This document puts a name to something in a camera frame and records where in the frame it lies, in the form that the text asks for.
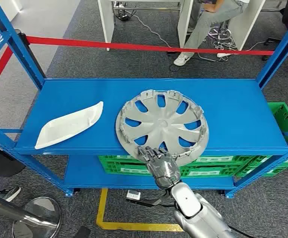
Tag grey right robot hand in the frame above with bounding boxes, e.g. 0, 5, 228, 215
137, 146, 182, 190

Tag grey plastic wheel hubcap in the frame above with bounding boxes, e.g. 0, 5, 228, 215
115, 89, 209, 167

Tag blue metal shelf rack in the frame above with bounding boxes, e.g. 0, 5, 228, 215
0, 0, 288, 199

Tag white plastic trim part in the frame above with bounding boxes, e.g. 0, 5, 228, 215
34, 101, 104, 150

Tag yellow floor tape square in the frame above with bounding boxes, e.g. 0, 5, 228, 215
96, 188, 184, 232

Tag chrome stool base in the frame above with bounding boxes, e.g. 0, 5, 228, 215
208, 21, 233, 42

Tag black power strip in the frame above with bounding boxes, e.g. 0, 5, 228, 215
114, 3, 135, 22

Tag black white sneaker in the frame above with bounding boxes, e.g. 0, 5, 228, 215
0, 186, 21, 203

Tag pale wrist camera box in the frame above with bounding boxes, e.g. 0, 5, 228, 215
126, 189, 141, 202

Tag chrome stanchion post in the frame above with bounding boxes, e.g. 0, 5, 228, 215
14, 29, 47, 79
0, 189, 62, 238

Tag black stanchion post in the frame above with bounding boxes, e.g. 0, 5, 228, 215
0, 139, 27, 178

